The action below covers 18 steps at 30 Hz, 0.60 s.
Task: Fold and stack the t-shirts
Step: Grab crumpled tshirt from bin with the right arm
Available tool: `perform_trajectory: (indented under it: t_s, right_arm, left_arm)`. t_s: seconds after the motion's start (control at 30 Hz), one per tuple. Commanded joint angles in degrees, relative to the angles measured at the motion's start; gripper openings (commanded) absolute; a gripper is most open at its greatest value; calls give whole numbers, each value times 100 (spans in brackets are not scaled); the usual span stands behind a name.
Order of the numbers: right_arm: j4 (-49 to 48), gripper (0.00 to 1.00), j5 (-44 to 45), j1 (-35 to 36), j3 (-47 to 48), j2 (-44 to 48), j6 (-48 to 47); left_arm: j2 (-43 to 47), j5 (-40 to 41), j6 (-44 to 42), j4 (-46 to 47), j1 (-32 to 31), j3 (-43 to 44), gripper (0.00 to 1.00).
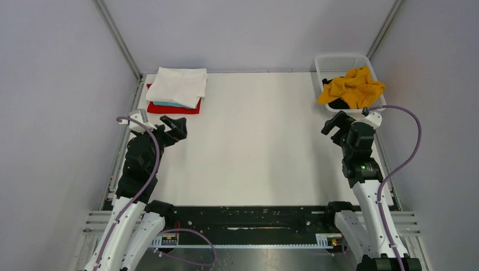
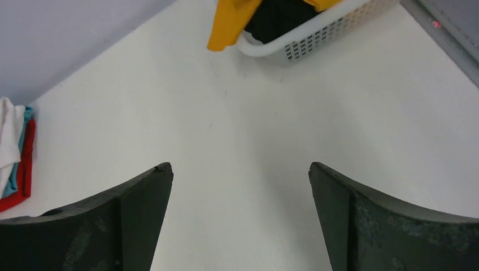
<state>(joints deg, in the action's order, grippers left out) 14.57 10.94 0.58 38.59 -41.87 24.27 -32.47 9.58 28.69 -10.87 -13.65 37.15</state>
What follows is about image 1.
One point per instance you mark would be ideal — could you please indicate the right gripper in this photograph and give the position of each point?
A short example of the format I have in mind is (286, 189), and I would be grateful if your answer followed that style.
(340, 127)

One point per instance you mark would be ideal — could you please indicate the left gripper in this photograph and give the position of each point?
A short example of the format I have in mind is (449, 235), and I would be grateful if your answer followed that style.
(178, 131)

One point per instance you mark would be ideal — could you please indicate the yellow t shirt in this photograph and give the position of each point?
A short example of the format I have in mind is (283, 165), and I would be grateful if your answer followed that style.
(357, 88)

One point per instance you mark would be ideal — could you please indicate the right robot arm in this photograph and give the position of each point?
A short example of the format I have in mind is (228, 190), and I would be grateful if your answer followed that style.
(376, 243)

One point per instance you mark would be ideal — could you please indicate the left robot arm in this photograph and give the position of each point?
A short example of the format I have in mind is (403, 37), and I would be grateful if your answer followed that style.
(136, 219)

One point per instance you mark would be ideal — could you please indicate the blue folded t shirt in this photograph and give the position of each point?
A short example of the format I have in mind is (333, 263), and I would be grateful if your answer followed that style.
(169, 104)

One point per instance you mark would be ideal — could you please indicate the black t shirt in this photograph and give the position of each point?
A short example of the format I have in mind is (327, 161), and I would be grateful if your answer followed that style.
(338, 103)

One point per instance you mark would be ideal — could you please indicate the red folded t shirt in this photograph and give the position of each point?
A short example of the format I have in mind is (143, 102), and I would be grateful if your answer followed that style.
(173, 110)

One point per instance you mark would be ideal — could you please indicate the white folded t shirt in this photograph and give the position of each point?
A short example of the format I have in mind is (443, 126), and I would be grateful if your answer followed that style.
(185, 87)

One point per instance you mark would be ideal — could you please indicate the white plastic basket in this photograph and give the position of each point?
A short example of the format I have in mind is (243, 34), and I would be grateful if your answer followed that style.
(337, 65)

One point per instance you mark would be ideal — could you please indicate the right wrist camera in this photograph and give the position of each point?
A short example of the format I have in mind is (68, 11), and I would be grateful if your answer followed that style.
(371, 118)

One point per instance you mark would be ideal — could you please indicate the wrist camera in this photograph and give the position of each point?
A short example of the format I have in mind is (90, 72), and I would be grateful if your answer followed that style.
(371, 118)
(140, 116)

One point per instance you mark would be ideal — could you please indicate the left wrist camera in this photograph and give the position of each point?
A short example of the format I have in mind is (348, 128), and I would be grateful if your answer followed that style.
(140, 116)

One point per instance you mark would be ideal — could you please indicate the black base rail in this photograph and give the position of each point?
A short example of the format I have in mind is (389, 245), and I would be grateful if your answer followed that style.
(277, 226)

